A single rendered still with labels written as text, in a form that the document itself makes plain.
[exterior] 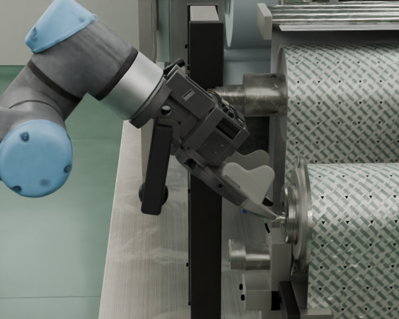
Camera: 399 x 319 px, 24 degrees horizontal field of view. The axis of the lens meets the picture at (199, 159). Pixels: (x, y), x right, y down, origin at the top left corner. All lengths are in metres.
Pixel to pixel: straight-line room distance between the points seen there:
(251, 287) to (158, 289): 0.52
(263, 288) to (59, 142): 0.42
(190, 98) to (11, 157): 0.25
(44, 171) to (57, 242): 3.15
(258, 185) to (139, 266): 0.75
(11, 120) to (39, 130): 0.04
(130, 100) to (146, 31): 1.03
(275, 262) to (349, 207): 0.15
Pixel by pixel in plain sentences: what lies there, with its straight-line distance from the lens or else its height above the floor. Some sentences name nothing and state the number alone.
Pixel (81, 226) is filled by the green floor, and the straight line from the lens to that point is 4.21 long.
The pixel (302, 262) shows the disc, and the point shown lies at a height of 1.20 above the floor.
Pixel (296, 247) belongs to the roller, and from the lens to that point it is 1.17.
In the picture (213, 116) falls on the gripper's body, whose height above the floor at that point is 1.40.
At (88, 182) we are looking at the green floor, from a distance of 4.71.
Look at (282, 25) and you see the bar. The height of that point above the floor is 1.44.
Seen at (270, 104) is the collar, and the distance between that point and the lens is 1.35.
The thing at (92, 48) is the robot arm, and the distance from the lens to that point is 1.04.
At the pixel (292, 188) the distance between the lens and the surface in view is 1.16.
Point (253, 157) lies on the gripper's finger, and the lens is 1.15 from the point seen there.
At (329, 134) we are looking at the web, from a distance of 1.33.
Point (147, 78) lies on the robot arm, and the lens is 1.06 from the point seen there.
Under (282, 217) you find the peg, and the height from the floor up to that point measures 1.26.
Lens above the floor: 1.72
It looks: 20 degrees down
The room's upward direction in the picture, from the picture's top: straight up
